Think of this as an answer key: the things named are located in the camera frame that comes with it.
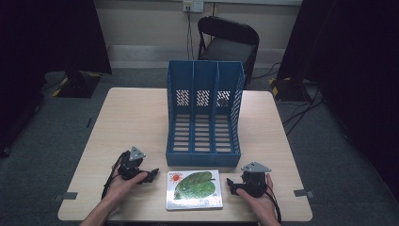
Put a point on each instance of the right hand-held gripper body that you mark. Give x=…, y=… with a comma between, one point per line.
x=255, y=182

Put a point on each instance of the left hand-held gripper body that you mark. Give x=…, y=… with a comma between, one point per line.
x=129, y=166

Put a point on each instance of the blue plastic file rack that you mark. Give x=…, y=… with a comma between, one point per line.
x=204, y=158

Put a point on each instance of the picture book with green leaf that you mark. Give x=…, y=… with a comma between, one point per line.
x=194, y=190

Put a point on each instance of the person's right hand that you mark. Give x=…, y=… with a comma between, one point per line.
x=260, y=204

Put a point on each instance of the person's left hand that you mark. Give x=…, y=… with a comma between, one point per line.
x=124, y=188

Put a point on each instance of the grey tape strip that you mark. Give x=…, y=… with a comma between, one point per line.
x=303, y=193
x=66, y=196

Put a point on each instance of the black stand base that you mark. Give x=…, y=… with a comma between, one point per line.
x=78, y=84
x=287, y=89

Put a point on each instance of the black folding chair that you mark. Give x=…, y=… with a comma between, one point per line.
x=230, y=47

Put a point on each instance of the black curtain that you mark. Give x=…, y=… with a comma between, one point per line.
x=354, y=78
x=47, y=47

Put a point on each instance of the white wall socket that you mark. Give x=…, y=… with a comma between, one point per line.
x=193, y=5

